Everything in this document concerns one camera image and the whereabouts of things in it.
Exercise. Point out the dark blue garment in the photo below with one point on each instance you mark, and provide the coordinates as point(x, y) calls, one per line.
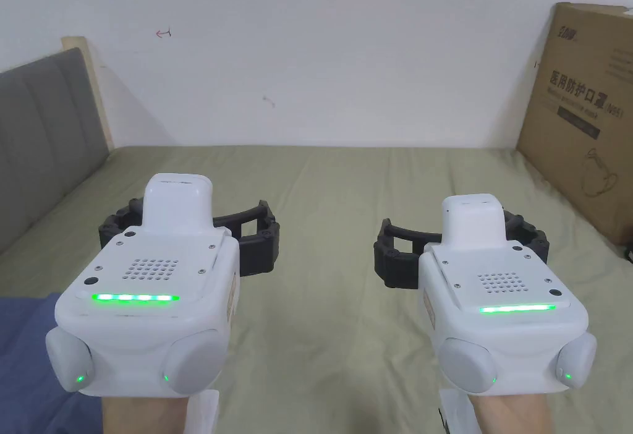
point(29, 369)

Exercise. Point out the bed with pale green sheet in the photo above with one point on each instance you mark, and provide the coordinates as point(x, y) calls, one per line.
point(321, 236)

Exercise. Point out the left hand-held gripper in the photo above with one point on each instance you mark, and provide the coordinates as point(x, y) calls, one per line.
point(148, 315)

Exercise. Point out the person's right hand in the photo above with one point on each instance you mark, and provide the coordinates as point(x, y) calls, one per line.
point(504, 411)

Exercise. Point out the person's left hand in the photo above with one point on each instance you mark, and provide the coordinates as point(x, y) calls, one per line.
point(143, 416)

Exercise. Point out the grey padded headboard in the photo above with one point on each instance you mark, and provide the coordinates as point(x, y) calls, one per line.
point(44, 127)

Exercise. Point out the brown cardboard carton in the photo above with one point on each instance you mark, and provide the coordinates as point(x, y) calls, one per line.
point(578, 122)

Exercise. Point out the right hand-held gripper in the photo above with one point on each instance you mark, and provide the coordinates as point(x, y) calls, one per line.
point(509, 335)

